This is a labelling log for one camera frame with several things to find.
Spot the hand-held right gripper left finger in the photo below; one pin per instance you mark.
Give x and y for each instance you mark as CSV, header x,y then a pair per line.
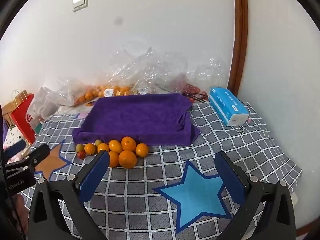
x,y
95,177

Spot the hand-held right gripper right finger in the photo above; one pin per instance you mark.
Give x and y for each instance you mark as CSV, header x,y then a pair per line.
x,y
230,180

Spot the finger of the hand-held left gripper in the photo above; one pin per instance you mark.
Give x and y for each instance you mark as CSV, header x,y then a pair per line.
x,y
15,148
37,155

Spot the red cherry tomato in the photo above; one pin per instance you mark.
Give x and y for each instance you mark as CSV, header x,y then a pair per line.
x,y
81,155

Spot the small orange tangerine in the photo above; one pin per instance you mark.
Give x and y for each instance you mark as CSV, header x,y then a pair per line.
x,y
141,150
114,159
102,146
90,148

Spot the small yellow-green fruit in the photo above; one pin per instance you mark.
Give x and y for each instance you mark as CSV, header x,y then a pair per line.
x,y
79,147
98,142

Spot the oval orange kumquat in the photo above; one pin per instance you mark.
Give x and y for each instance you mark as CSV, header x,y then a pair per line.
x,y
115,146

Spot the large orange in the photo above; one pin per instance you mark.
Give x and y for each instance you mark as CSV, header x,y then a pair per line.
x,y
127,159

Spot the stemmed orange mandarin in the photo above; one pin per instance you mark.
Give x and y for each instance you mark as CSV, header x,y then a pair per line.
x,y
128,143

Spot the purple towel tray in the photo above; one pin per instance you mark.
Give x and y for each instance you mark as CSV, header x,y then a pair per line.
x,y
140,115

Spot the clear bag of red fruits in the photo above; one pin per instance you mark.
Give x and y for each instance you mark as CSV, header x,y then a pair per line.
x,y
191,88

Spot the printed white cloth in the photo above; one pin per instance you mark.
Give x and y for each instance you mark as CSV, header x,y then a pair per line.
x,y
12,136

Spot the red paper bag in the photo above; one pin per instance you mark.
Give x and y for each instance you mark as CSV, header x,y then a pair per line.
x,y
21,120

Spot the brown paper bag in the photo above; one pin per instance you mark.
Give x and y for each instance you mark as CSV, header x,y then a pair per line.
x,y
7,110

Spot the white plastic bag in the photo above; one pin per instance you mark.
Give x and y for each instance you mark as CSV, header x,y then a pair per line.
x,y
42,102

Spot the pale printed sheet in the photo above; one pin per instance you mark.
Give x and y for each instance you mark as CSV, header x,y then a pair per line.
x,y
75,111

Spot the grey checked star bedsheet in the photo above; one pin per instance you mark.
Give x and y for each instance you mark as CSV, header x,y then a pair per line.
x,y
160,165

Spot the clear bag of tangerines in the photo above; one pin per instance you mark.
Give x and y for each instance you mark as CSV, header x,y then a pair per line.
x,y
85,96

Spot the blue tissue pack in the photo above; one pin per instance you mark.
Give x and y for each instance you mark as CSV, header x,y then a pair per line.
x,y
225,102

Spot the clear bag of kumquats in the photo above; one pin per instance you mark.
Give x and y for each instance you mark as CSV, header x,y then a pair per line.
x,y
120,88

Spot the brown wooden door frame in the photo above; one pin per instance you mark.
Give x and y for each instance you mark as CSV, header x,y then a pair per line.
x,y
240,30

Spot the white light switch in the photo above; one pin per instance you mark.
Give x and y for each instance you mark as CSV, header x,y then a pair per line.
x,y
80,2

